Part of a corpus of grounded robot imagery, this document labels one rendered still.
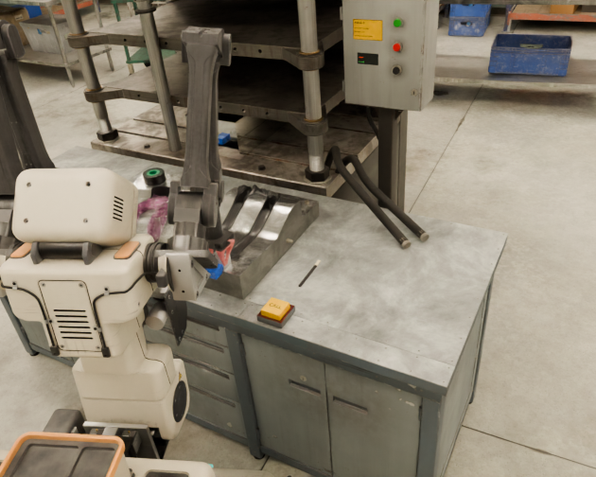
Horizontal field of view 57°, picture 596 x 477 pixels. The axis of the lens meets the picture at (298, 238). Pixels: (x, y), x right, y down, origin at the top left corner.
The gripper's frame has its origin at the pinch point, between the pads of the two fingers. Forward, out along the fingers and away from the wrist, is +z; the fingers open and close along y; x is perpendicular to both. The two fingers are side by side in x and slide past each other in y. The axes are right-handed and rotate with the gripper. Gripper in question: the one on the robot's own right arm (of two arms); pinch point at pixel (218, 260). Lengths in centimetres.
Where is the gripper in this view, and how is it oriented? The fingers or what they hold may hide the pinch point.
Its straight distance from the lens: 163.6
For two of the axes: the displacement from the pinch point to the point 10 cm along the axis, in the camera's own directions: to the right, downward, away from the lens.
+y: -8.8, -2.1, 4.3
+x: -4.7, 5.1, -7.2
